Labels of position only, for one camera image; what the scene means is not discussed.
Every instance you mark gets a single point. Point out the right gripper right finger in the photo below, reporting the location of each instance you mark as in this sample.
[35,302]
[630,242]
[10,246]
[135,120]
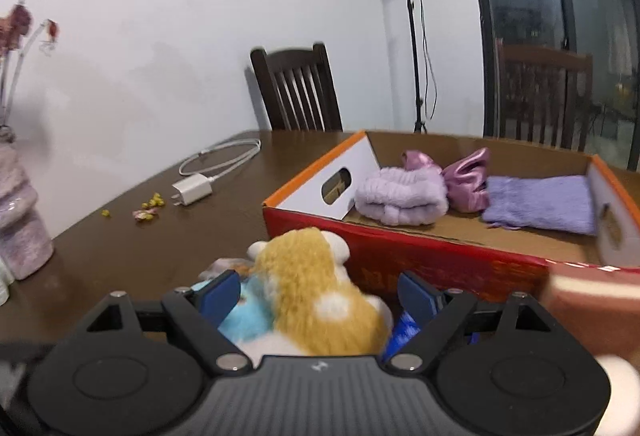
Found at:
[496,369]

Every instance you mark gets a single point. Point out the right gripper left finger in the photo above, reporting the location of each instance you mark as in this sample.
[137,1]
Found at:
[139,368]

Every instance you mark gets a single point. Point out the blue tissue pack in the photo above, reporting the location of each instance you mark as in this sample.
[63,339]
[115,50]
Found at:
[407,328]

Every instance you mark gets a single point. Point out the light blue plush toy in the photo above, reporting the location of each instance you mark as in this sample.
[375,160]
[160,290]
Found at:
[250,318]

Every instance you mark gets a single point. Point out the white plush toy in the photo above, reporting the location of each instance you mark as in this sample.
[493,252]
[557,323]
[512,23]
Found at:
[272,343]

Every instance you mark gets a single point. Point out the yellow plush toy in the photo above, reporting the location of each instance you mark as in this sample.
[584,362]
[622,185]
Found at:
[314,304]

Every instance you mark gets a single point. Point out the pink satin scrunchie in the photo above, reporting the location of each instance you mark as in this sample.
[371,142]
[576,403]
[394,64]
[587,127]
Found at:
[418,162]
[466,182]

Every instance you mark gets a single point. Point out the lilac fluffy headband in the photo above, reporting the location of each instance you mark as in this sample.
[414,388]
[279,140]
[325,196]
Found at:
[397,197]

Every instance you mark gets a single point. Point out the red cardboard box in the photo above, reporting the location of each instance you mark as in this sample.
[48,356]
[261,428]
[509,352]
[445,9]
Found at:
[315,176]

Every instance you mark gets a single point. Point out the white round sponge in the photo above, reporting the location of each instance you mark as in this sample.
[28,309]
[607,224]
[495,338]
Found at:
[621,418]

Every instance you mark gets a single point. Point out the wrapped snack packet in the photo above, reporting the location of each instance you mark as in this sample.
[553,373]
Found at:
[241,266]

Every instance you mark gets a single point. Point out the pink knitted vase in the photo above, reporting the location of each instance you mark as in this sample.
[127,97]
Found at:
[25,243]

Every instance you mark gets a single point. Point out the yellow candy pieces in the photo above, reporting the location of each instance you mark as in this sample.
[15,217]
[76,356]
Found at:
[149,210]

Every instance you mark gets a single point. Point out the purple folded towel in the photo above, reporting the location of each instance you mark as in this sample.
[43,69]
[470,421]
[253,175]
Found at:
[562,203]

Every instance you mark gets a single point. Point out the white power adapter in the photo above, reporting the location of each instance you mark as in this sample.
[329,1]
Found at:
[191,189]

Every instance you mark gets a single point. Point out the dark wooden chair middle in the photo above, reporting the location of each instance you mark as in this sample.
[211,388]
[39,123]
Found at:
[543,95]

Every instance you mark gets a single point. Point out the dark wooden chair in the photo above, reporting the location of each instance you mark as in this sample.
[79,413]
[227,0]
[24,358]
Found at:
[297,88]
[543,95]

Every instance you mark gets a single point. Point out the dark wooden chair left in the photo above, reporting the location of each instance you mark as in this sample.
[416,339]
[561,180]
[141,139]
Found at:
[297,88]

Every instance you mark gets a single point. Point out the glass sliding door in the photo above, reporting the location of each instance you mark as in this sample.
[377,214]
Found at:
[607,31]

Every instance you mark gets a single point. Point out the pink artificial flowers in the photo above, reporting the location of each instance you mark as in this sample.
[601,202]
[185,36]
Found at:
[21,32]

